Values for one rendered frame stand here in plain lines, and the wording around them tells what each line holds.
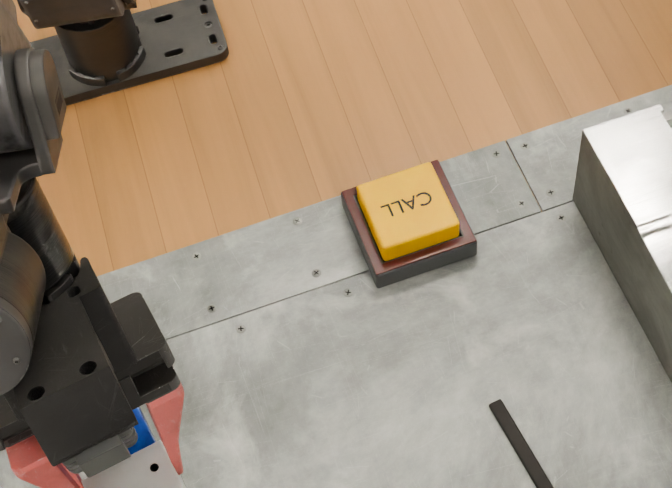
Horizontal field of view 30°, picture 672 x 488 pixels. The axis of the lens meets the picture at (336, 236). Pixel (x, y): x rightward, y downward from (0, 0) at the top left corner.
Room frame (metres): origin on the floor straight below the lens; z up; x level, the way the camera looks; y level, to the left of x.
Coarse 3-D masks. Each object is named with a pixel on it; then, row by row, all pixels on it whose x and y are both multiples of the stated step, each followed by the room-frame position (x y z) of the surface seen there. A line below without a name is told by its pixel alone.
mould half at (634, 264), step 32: (608, 128) 0.50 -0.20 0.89; (640, 128) 0.49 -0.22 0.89; (608, 160) 0.47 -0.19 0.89; (640, 160) 0.47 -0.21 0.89; (576, 192) 0.49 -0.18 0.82; (608, 192) 0.45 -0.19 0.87; (640, 192) 0.44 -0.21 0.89; (608, 224) 0.45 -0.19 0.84; (640, 224) 0.42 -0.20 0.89; (608, 256) 0.44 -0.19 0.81; (640, 256) 0.40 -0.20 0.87; (640, 288) 0.40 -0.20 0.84; (640, 320) 0.39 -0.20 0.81
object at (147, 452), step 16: (144, 416) 0.32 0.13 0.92; (144, 432) 0.30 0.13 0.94; (128, 448) 0.29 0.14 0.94; (144, 448) 0.29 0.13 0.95; (160, 448) 0.28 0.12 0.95; (128, 464) 0.28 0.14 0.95; (144, 464) 0.28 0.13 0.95; (160, 464) 0.28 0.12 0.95; (96, 480) 0.27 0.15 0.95; (112, 480) 0.27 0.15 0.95; (128, 480) 0.27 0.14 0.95; (144, 480) 0.27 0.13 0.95; (160, 480) 0.27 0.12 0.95; (176, 480) 0.26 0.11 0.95
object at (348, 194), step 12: (444, 180) 0.52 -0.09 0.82; (348, 192) 0.52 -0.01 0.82; (348, 204) 0.51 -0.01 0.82; (456, 204) 0.50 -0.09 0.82; (360, 216) 0.50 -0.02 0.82; (360, 228) 0.49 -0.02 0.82; (468, 228) 0.48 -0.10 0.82; (456, 240) 0.47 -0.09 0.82; (468, 240) 0.47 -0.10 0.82; (372, 252) 0.47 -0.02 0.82; (420, 252) 0.46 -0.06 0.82; (432, 252) 0.46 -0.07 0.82; (372, 264) 0.46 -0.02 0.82; (384, 264) 0.46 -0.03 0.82; (396, 264) 0.45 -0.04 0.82
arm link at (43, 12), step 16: (32, 0) 0.65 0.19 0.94; (48, 0) 0.65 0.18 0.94; (64, 0) 0.65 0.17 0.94; (80, 0) 0.65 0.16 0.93; (96, 0) 0.65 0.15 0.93; (112, 0) 0.65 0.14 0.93; (32, 16) 0.66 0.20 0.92; (48, 16) 0.66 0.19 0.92; (64, 16) 0.66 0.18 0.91; (80, 16) 0.66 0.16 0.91; (96, 16) 0.66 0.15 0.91; (112, 16) 0.66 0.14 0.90
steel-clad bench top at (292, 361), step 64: (576, 128) 0.56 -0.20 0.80; (512, 192) 0.51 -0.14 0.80; (192, 256) 0.50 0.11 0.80; (256, 256) 0.49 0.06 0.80; (320, 256) 0.48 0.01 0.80; (512, 256) 0.46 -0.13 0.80; (576, 256) 0.45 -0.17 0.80; (192, 320) 0.45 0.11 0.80; (256, 320) 0.44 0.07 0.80; (320, 320) 0.43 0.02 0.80; (384, 320) 0.42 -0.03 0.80; (448, 320) 0.41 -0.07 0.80; (512, 320) 0.41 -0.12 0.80; (576, 320) 0.40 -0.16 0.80; (192, 384) 0.39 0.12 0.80; (256, 384) 0.39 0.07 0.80; (320, 384) 0.38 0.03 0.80; (384, 384) 0.37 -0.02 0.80; (448, 384) 0.36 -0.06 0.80; (512, 384) 0.36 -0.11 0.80; (576, 384) 0.35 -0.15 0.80; (640, 384) 0.34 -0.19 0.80; (192, 448) 0.35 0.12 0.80; (256, 448) 0.34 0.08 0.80; (320, 448) 0.33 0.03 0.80; (384, 448) 0.32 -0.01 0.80; (448, 448) 0.32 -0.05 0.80; (512, 448) 0.31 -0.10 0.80; (576, 448) 0.30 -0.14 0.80; (640, 448) 0.30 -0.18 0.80
